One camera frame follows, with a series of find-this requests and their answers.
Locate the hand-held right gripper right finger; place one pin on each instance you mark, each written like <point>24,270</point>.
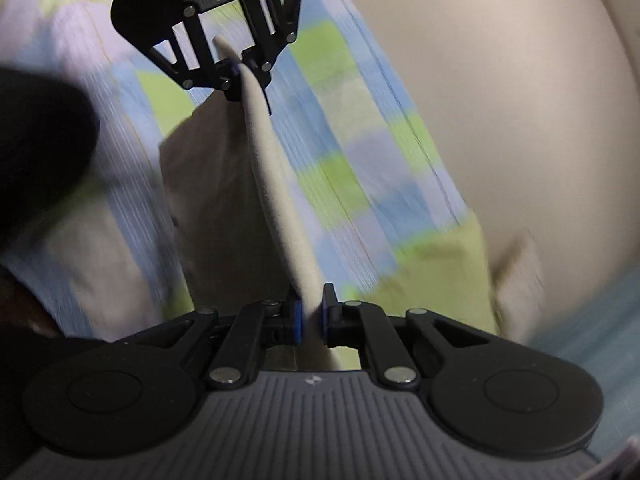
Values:
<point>325,317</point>

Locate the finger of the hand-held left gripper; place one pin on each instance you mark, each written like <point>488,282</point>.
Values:
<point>260,72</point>
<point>232,92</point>

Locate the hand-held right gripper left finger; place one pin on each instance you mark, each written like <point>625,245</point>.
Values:
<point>297,317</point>

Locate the plaid blue green bed sheet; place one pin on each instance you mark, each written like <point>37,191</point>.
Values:
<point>350,135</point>

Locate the light green checked sheet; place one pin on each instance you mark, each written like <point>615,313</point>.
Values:
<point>440,280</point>

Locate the person's left forearm black sleeve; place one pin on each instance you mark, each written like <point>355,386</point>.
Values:
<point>40,160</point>

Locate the grey-beige cloth garment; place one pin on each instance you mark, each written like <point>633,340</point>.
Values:
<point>215,220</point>

